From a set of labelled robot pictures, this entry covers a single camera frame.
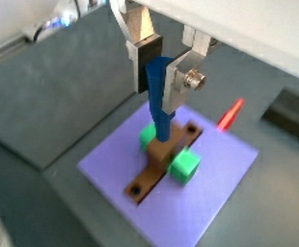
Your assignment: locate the purple base block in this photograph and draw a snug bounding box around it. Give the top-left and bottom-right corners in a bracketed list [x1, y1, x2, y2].
[78, 105, 258, 247]

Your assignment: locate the black angled fixture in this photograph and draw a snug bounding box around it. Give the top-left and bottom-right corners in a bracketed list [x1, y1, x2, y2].
[262, 87, 299, 139]

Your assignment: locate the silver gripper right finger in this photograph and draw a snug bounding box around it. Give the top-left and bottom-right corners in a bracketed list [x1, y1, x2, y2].
[163, 26, 219, 114]

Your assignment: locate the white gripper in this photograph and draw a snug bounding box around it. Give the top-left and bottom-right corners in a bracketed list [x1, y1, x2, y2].
[134, 0, 299, 78]

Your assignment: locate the red peg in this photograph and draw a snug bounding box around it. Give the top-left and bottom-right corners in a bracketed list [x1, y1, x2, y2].
[216, 98, 244, 131]

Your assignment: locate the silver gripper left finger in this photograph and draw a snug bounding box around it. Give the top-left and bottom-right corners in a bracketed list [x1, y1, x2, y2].
[110, 0, 163, 94]

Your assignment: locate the blue peg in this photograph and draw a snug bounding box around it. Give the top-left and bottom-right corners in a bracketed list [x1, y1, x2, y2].
[146, 56, 175, 142]

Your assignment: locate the green U-shaped block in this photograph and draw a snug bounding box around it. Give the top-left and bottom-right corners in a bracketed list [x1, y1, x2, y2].
[139, 122, 203, 184]

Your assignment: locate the brown T-shaped piece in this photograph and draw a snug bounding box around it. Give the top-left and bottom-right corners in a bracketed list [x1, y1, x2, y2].
[126, 122, 204, 205]

